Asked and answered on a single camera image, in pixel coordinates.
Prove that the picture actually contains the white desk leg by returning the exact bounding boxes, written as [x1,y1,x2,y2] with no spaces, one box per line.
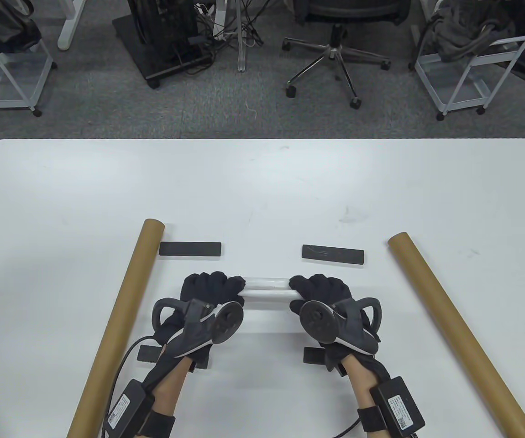
[57,0,87,51]

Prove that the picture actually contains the grey bag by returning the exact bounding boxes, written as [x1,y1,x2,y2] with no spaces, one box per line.
[431,0,519,62]

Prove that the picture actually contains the black wrist sensor box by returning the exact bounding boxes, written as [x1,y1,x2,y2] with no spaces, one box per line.
[370,376,426,434]
[103,379,156,434]

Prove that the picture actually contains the black wrist strap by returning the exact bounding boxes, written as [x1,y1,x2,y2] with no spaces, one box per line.
[357,406,387,432]
[137,408,176,438]

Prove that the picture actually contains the white upright post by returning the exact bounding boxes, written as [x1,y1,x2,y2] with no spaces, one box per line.
[237,0,248,73]

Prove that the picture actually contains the black glove cable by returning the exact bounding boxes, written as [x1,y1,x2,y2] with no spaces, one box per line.
[102,335,158,438]
[331,419,363,438]

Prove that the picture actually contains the white power strip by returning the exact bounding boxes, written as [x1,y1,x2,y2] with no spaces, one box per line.
[212,9,236,42]

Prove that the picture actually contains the colourful cartoon panel poster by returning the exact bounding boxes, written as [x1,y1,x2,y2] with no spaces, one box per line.
[242,276,300,304]

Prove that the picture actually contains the black bar weight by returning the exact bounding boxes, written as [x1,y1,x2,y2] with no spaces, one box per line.
[302,245,365,266]
[303,347,332,365]
[138,344,211,370]
[159,241,222,258]

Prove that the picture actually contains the person's left forearm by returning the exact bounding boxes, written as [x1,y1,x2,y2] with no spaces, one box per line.
[151,356,192,438]

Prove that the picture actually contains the black bag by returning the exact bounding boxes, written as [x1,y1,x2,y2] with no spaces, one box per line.
[0,0,42,53]

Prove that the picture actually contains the black office chair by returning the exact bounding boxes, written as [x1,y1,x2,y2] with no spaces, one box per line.
[282,0,411,109]

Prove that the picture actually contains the white wheeled cart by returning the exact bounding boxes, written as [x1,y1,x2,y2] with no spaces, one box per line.
[0,0,58,119]
[414,0,525,120]

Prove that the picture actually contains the black wheeled computer stand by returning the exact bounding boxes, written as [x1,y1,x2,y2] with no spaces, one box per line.
[112,0,215,89]

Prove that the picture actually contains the person's right forearm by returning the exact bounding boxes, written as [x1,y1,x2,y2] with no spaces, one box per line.
[344,355,382,438]

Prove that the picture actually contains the grey and white hand controller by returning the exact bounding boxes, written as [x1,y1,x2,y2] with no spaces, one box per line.
[152,297,245,359]
[299,297,382,355]

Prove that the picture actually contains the person's right hand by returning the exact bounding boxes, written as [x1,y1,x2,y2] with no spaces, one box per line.
[289,274,392,389]

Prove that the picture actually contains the bundle of black cables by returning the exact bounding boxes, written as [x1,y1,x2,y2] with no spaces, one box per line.
[194,0,272,48]

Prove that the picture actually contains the brown cardboard mailing tube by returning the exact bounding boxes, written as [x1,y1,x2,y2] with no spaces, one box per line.
[387,232,525,438]
[66,219,166,438]

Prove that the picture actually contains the person's left hand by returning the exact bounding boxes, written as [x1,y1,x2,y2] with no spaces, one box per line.
[153,271,247,373]

